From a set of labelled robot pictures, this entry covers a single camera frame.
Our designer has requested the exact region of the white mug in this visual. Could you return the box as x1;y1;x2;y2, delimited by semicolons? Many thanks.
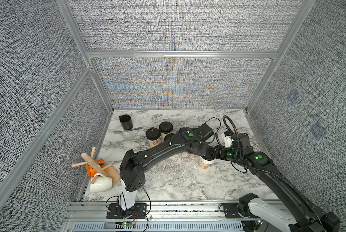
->
89;173;113;193

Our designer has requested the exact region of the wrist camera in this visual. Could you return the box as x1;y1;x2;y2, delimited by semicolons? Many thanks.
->
195;123;214;141
222;131;254;156

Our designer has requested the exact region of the orange mug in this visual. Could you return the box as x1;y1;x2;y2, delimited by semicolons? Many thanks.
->
86;159;106;178

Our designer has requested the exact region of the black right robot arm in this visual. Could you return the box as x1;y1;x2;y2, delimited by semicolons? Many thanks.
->
236;152;341;232

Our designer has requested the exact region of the milk tea paper cup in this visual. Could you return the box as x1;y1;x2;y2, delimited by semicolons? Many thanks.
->
148;139;161;148

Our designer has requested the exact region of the black cylindrical cup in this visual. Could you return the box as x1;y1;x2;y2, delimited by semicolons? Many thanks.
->
119;115;134;131

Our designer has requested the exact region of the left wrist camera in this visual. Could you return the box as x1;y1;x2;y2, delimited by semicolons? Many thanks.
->
195;123;214;141

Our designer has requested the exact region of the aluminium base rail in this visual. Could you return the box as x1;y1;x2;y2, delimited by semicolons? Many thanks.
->
60;200;289;232

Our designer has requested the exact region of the fork with teal handle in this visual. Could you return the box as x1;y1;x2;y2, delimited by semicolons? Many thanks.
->
113;127;143;134

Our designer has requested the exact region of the wooden mug tree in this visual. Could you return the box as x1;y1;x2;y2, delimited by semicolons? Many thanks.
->
71;147;121;186

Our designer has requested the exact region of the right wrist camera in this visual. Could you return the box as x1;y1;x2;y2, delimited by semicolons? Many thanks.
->
222;131;254;156

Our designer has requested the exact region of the black plastic cup lid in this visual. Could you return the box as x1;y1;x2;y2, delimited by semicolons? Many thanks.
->
204;146;216;157
145;127;161;141
164;133;175;141
158;121;173;134

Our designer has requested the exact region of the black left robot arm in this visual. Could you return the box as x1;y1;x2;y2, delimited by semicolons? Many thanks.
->
119;124;214;211

